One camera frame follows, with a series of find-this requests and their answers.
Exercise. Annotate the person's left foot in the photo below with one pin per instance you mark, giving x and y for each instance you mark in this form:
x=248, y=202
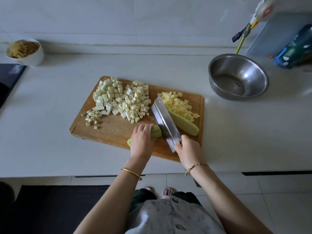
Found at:
x=150, y=190

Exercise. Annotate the black floor mat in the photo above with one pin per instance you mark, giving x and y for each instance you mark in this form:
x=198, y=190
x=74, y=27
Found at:
x=58, y=209

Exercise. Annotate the dark green trousers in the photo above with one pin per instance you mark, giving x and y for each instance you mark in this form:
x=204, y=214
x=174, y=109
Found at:
x=139, y=198

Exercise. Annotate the white bowl of noodles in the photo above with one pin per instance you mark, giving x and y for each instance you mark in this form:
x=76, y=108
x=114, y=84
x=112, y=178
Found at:
x=25, y=53

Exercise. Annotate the gold bangle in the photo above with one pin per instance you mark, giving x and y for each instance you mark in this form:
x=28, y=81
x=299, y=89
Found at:
x=131, y=173

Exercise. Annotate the deep stainless steel bowl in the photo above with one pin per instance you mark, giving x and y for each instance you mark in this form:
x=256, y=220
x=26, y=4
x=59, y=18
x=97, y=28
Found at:
x=253, y=73

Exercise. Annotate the person's left forearm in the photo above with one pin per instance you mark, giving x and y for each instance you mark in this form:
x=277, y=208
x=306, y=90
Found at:
x=109, y=204

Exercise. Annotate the wooden cutting board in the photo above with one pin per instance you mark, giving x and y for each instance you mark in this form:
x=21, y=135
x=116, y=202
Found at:
x=112, y=131

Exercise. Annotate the pile of white diced vegetable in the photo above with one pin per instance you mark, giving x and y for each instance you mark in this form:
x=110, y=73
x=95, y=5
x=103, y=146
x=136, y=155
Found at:
x=134, y=102

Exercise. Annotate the person's right foot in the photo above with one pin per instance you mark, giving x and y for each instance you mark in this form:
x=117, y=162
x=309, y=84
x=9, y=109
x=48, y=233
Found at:
x=167, y=192

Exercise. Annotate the black gas stove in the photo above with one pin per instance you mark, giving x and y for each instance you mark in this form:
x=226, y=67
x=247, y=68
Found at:
x=9, y=80

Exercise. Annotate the pile of garlic cloves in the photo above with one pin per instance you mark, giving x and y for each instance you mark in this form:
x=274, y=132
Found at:
x=92, y=118

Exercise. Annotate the person's foot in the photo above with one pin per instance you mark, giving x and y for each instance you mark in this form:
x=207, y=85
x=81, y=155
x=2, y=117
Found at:
x=150, y=190
x=167, y=192

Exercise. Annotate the person's right hand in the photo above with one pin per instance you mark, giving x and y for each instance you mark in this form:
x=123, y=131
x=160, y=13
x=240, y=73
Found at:
x=189, y=151

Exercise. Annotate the person's left hand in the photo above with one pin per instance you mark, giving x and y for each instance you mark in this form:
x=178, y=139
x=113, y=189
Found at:
x=142, y=143

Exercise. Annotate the green cucumber half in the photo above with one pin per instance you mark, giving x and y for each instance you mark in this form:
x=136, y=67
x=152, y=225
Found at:
x=185, y=124

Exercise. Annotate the light blue plastic board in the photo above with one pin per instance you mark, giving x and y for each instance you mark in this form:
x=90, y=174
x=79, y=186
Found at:
x=278, y=39

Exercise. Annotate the white patterned garment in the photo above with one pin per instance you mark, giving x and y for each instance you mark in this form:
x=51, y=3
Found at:
x=173, y=219

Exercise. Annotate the peeled yellow potato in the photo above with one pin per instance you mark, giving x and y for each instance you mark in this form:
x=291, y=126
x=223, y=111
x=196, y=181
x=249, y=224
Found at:
x=178, y=102

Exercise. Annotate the person's right forearm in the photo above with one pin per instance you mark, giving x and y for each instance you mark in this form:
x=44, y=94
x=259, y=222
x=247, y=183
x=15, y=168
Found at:
x=229, y=204

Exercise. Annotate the dark green bottle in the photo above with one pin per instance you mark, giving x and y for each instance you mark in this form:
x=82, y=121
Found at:
x=295, y=53

